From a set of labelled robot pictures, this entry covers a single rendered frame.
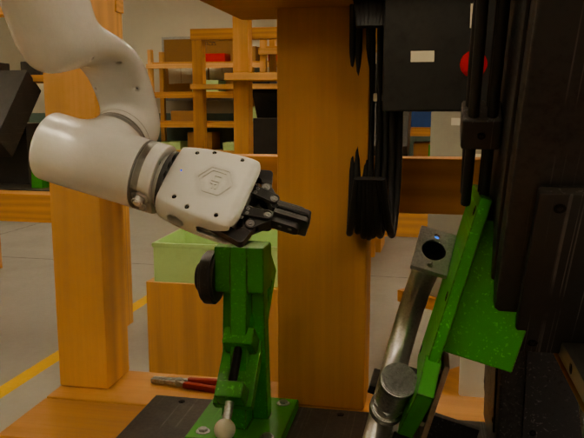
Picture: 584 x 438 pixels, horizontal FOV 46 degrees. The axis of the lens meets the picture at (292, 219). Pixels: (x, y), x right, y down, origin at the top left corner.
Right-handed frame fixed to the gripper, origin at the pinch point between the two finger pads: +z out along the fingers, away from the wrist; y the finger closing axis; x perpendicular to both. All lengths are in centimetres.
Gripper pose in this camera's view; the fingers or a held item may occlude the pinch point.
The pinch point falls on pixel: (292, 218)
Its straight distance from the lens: 80.0
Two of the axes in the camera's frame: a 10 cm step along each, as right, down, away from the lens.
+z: 9.5, 2.9, -1.4
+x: -0.5, 5.6, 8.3
